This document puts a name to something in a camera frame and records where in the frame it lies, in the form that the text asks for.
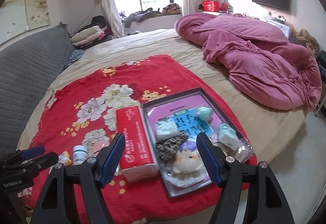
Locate pink mask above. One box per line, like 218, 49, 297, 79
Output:
91, 137, 121, 176

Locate green tissue pack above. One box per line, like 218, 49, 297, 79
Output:
155, 117, 180, 141
217, 123, 240, 151

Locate white duck plush toy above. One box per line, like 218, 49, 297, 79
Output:
172, 141, 203, 174

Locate yellow white snack packet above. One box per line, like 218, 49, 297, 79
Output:
58, 151, 72, 166

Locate clear bag with brown item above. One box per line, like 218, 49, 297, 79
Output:
234, 138, 254, 163

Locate green sponge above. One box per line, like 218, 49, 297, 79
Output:
196, 106, 214, 122

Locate leopard print scrunchie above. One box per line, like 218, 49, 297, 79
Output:
155, 131, 189, 162

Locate person hand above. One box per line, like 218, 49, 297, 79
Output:
18, 195, 33, 217

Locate white vitamin bottle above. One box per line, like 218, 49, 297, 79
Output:
72, 145, 88, 165

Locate red tissue box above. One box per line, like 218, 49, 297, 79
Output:
116, 106, 159, 183

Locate grey tray with pink book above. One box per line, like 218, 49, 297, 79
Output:
142, 88, 254, 197

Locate red floral blanket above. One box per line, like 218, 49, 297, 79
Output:
24, 54, 258, 224

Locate beige bed sheet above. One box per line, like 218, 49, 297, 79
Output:
17, 29, 309, 162

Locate grey quilted headboard cushion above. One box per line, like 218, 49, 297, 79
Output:
0, 23, 74, 155

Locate pink crumpled quilt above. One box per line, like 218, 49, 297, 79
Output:
175, 13, 322, 111

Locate folded blankets stack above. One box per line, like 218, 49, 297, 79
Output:
70, 25, 114, 50

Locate clothes on window sill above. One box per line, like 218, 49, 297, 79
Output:
123, 3, 181, 28

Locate red gift bags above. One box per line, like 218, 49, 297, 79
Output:
202, 0, 233, 12

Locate wall painting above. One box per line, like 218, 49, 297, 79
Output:
1, 0, 51, 43

